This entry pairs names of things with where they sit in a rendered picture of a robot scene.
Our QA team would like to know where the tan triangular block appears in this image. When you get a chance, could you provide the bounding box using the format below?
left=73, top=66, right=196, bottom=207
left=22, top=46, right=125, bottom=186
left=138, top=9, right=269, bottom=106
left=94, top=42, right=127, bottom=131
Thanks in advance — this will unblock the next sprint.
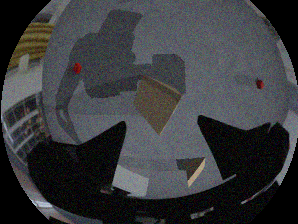
left=185, top=157, right=206, bottom=185
left=133, top=75, right=182, bottom=136

